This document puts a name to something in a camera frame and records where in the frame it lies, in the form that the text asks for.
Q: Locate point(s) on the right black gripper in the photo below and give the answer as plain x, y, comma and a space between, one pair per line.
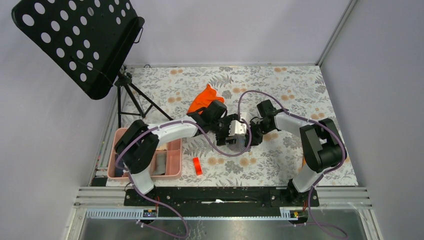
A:
251, 139

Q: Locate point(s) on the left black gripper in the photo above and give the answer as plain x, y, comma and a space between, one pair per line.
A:
221, 140

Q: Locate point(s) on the orange underwear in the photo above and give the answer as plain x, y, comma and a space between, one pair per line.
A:
204, 99

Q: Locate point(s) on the grey striped underwear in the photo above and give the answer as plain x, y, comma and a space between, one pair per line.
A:
237, 145

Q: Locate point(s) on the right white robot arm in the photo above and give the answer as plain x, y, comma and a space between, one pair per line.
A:
322, 146

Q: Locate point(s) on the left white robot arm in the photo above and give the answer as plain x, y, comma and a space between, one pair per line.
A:
137, 146

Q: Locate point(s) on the pink divided storage tray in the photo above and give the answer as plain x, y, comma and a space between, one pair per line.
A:
173, 152

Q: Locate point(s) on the small red block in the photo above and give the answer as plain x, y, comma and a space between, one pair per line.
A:
197, 166

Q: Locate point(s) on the floral tablecloth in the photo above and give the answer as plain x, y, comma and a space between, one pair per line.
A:
301, 89

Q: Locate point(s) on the grey rolled cloth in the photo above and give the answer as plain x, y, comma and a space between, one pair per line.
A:
160, 164

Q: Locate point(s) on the blue rolled cloth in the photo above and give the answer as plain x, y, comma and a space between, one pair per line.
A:
119, 169

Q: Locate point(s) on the black perforated music stand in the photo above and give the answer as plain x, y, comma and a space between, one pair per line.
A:
88, 39

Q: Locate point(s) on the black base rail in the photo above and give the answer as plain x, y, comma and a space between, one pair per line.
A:
213, 202

